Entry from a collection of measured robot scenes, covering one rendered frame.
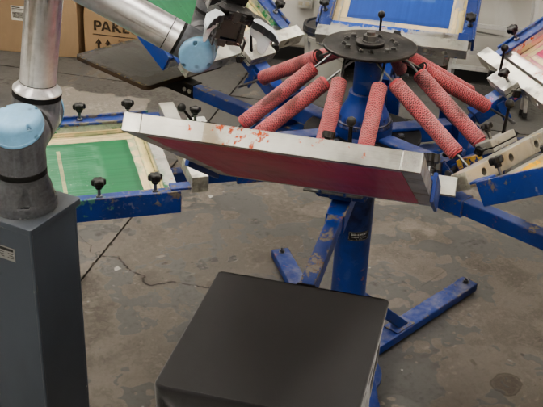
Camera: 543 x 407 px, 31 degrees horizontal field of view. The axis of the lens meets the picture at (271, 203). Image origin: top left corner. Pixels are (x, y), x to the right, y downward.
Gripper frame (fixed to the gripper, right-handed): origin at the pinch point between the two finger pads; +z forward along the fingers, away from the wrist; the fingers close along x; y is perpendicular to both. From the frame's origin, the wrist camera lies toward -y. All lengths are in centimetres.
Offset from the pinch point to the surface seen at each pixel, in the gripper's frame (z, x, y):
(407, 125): -94, -92, 53
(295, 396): 26, -27, 68
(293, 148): 21.1, -9.4, 12.5
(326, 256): -34, -52, 70
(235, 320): -3, -20, 72
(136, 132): 7.8, 17.2, 21.5
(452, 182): -29, -75, 38
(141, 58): -187, -18, 86
